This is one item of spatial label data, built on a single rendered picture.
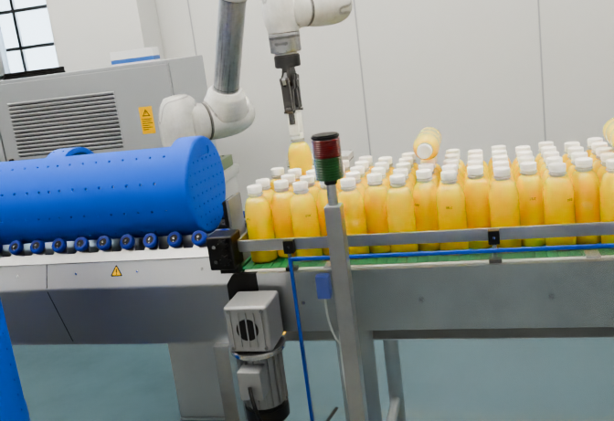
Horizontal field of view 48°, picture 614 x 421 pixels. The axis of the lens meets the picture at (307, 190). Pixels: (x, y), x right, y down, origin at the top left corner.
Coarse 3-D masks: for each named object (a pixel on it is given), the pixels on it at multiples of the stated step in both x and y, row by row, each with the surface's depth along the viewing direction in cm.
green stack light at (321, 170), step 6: (342, 156) 151; (318, 162) 149; (324, 162) 148; (330, 162) 148; (336, 162) 149; (342, 162) 150; (318, 168) 149; (324, 168) 148; (330, 168) 148; (336, 168) 149; (342, 168) 150; (318, 174) 150; (324, 174) 149; (330, 174) 149; (336, 174) 149; (342, 174) 150; (318, 180) 150; (324, 180) 149; (330, 180) 149
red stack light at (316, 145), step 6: (336, 138) 148; (312, 144) 149; (318, 144) 148; (324, 144) 147; (330, 144) 147; (336, 144) 148; (312, 150) 150; (318, 150) 148; (324, 150) 148; (330, 150) 148; (336, 150) 148; (312, 156) 151; (318, 156) 149; (324, 156) 148; (330, 156) 148; (336, 156) 148
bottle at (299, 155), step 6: (294, 144) 201; (300, 144) 201; (306, 144) 202; (294, 150) 201; (300, 150) 200; (306, 150) 201; (288, 156) 203; (294, 156) 201; (300, 156) 200; (306, 156) 201; (294, 162) 201; (300, 162) 201; (306, 162) 201; (306, 168) 201
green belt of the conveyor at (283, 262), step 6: (522, 246) 171; (390, 252) 179; (276, 258) 186; (282, 258) 185; (246, 264) 185; (252, 264) 183; (258, 264) 183; (264, 264) 182; (270, 264) 182; (276, 264) 181; (282, 264) 180; (288, 264) 180
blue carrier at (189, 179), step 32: (32, 160) 203; (64, 160) 199; (96, 160) 196; (128, 160) 192; (160, 160) 189; (192, 160) 190; (0, 192) 201; (32, 192) 198; (64, 192) 195; (96, 192) 192; (128, 192) 190; (160, 192) 187; (192, 192) 188; (224, 192) 211; (0, 224) 203; (32, 224) 201; (64, 224) 198; (96, 224) 196; (128, 224) 194; (160, 224) 192; (192, 224) 190
